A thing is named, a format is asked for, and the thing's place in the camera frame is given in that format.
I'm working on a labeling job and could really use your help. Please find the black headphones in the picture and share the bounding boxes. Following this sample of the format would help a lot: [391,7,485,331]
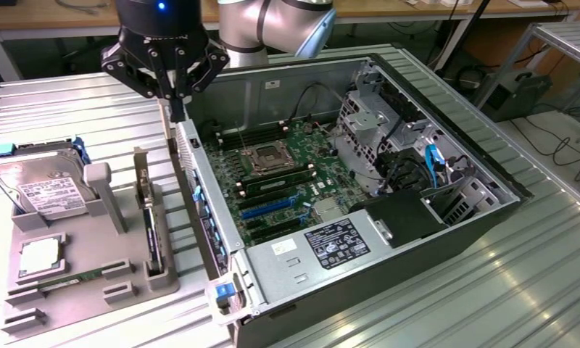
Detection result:
[455,66,486,91]

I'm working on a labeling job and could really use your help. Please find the blue case latch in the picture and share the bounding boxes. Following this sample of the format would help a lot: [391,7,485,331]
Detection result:
[211,281,238,313]

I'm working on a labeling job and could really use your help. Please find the black tripod pole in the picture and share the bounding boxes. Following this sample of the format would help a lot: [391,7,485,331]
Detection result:
[438,0,493,73]

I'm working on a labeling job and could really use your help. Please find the black floor cable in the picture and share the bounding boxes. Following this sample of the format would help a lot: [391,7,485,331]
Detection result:
[505,103,580,182]

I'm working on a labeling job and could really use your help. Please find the silver metal disk bay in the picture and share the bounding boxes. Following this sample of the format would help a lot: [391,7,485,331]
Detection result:
[337,88,439,184]

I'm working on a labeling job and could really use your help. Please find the black plastic air shroud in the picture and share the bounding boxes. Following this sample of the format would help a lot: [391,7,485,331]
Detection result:
[350,189,450,249]

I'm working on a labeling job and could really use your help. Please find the wooden desk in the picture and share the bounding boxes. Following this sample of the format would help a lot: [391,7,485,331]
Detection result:
[0,0,580,83]

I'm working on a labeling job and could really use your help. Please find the black box with handle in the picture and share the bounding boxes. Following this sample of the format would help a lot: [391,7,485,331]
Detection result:
[482,71,554,123]

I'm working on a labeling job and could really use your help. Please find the grey parts rack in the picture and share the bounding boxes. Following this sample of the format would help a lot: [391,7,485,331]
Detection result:
[0,162,183,335]

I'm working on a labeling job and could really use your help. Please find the loose green RAM stick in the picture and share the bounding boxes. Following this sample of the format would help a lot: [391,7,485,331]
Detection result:
[32,267,114,292]

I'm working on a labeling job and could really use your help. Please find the installed green RAM stick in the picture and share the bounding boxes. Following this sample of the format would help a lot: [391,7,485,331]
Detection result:
[244,173,319,196]

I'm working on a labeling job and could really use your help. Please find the small silver chipset heatsink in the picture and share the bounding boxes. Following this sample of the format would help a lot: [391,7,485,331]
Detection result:
[312,200,346,223]

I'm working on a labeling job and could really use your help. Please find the silver hard disk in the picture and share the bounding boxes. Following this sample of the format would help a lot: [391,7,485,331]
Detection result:
[0,149,102,222]

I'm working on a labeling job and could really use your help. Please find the silver power supply unit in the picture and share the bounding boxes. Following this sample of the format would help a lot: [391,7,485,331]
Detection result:
[244,212,397,304]

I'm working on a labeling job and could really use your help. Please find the blue disk caddy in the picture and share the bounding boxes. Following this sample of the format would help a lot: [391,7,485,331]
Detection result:
[0,134,92,165]

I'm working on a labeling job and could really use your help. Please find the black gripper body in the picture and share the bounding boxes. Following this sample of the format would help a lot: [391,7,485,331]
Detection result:
[115,0,210,74]

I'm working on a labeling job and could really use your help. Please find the aluminium slatted side table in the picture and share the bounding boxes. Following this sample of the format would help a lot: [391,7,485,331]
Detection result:
[507,21,580,109]

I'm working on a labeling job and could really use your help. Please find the graphics card with metal bracket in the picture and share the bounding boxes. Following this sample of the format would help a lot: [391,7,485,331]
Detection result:
[132,146,170,273]

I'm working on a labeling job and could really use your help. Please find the blue expansion slot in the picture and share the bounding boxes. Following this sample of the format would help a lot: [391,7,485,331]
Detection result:
[240,200,298,220]

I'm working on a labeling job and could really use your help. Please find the green motherboard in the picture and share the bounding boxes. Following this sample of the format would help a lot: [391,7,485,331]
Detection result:
[206,121,375,248]

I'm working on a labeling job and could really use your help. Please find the blue SATA wire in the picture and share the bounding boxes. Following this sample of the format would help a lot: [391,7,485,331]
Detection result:
[423,142,449,190]

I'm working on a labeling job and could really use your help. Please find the silver CPU chip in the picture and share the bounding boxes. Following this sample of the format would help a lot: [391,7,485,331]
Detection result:
[19,240,64,273]

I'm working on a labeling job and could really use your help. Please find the black looped wire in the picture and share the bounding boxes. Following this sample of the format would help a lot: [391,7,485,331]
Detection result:
[291,82,343,128]

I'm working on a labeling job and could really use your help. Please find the open black PC case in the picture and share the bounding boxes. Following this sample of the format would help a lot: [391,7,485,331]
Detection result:
[174,52,537,348]

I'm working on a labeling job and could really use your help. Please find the CPU socket with metal frame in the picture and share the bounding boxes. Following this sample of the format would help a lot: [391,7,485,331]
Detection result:
[240,140,292,178]

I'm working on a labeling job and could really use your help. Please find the grey cable on desk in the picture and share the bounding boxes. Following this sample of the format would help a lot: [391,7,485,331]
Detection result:
[55,0,111,16]

